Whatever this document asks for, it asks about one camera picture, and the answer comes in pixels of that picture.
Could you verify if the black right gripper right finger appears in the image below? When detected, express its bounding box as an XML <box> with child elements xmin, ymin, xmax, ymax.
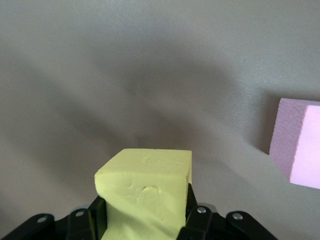
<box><xmin>178</xmin><ymin>183</ymin><xmax>276</xmax><ymax>240</ymax></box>

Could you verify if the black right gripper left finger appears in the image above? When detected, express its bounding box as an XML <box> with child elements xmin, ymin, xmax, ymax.
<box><xmin>0</xmin><ymin>196</ymin><xmax>108</xmax><ymax>240</ymax></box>

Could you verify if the yellow foam block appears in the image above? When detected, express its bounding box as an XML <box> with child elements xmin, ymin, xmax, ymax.
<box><xmin>94</xmin><ymin>148</ymin><xmax>193</xmax><ymax>240</ymax></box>

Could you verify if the light pink foam block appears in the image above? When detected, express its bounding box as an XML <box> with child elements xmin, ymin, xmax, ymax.
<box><xmin>270</xmin><ymin>97</ymin><xmax>320</xmax><ymax>190</ymax></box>

